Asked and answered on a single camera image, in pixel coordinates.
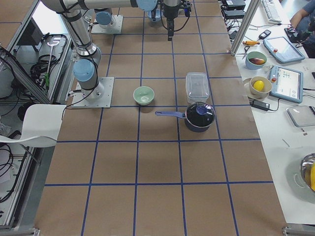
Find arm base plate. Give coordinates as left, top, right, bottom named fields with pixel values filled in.
left=71, top=77, right=115, bottom=109
left=91, top=13, right=123, bottom=34

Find green bowl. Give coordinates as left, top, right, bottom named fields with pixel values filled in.
left=133, top=86, right=155, bottom=105

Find blue saucepan with lid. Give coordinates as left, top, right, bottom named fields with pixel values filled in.
left=155, top=102, right=216, bottom=132

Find teach pendant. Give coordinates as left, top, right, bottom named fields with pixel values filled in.
left=263, top=36, right=305, bottom=63
left=269, top=65, right=304, bottom=104

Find steel bowl with banana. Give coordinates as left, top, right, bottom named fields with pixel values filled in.
left=300, top=153, right=315, bottom=192

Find blue fruit bowl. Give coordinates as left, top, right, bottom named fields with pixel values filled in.
left=245, top=51, right=267, bottom=70

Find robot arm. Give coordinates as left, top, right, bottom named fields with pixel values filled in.
left=161, top=0, right=191, bottom=41
left=43, top=0, right=157, bottom=59

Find clear plastic container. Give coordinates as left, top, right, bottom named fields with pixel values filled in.
left=186, top=72, right=209, bottom=103

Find orange handled tool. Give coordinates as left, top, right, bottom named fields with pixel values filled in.
left=242, top=40, right=260, bottom=46

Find black power adapter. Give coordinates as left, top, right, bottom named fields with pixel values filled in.
left=250, top=99, right=270, bottom=111

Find grey kitchen scale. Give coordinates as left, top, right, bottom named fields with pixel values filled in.
left=286, top=106, right=315, bottom=127

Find cream bowl with lemon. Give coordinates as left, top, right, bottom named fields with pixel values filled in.
left=243, top=76, right=272, bottom=99

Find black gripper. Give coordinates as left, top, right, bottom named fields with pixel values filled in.
left=167, top=0, right=191, bottom=41

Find teach pendant far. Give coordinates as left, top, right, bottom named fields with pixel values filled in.
left=263, top=36, right=305, bottom=63

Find teach pendant near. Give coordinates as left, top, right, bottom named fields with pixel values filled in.
left=269, top=65, right=304, bottom=104

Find scissors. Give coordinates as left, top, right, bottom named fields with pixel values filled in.
left=242, top=45, right=251, bottom=59

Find aluminium frame post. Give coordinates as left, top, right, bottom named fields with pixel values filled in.
left=230, top=0, right=260, bottom=56

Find white chair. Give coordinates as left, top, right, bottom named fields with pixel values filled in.
left=0, top=104, right=66, bottom=148

